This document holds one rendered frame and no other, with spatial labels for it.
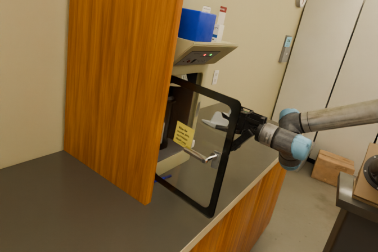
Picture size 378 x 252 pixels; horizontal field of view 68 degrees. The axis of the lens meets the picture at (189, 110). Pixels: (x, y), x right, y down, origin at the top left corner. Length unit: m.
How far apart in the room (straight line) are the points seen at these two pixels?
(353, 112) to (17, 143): 1.20
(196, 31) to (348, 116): 0.56
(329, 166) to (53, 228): 3.21
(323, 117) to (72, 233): 0.87
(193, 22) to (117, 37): 0.26
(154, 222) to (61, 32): 0.78
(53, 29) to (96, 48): 0.21
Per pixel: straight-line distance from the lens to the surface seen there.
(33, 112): 1.24
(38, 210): 1.03
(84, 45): 1.11
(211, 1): 1.13
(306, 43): 3.92
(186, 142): 0.91
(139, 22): 0.90
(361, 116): 1.04
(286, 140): 0.93
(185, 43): 0.88
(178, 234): 0.95
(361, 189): 1.53
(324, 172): 3.75
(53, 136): 1.33
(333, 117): 1.04
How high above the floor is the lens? 1.58
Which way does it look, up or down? 19 degrees down
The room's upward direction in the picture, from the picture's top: 11 degrees clockwise
